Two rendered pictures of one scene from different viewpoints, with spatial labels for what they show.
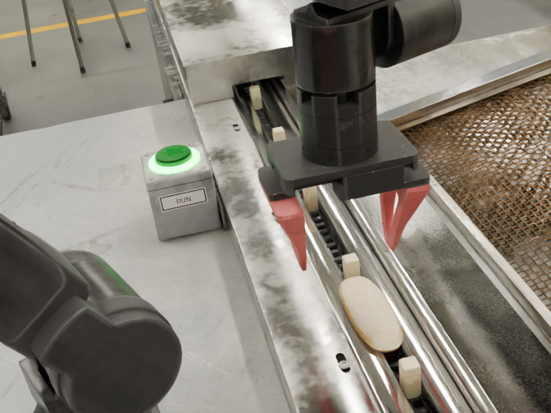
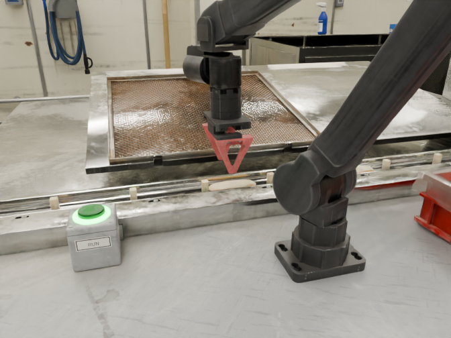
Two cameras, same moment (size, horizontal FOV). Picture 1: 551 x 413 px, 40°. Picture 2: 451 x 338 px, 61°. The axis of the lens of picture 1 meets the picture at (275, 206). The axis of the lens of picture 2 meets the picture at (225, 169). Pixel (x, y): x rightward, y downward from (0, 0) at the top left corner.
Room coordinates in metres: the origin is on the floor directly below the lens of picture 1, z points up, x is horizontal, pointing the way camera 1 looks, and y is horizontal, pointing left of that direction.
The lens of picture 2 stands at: (0.58, 0.63, 1.19)
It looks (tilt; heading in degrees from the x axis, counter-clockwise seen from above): 23 degrees down; 264
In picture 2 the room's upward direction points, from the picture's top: straight up
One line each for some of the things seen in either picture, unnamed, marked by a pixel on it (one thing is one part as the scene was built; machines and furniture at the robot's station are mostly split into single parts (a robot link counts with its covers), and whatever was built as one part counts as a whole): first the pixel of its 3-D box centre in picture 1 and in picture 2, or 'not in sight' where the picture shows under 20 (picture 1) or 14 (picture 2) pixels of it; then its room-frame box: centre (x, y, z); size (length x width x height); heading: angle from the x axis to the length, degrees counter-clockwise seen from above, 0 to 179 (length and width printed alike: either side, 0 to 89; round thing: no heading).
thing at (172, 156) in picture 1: (174, 159); (91, 213); (0.73, 0.10, 0.90); 0.04 x 0.04 x 0.02
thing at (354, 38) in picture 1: (339, 44); (223, 71); (0.51, -0.06, 1.08); 0.07 x 0.06 x 0.07; 121
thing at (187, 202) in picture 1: (185, 203); (96, 244); (0.73, 0.10, 0.84); 0.08 x 0.08 x 0.11; 9
